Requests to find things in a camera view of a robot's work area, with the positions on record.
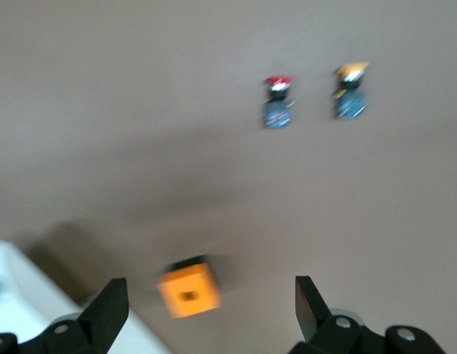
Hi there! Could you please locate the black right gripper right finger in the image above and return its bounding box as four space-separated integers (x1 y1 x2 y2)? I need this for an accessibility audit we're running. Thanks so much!
289 275 447 354

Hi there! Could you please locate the brown table mat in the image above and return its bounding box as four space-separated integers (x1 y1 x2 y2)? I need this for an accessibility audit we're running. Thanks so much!
0 0 457 354

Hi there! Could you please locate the orange button enclosure box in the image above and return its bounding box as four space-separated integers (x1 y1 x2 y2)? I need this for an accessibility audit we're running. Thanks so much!
156 254 223 319

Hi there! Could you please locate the red mushroom push button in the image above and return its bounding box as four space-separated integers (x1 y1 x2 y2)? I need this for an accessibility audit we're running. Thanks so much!
261 74 296 130

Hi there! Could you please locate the yellow mushroom push button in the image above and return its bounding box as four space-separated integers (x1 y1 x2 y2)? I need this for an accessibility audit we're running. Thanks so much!
332 61 370 121

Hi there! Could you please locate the white drawer cabinet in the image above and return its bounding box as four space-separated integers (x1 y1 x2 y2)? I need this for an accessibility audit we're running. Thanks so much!
0 239 167 354

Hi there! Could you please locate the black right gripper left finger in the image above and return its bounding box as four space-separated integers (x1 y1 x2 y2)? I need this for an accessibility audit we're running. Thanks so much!
0 278 130 354

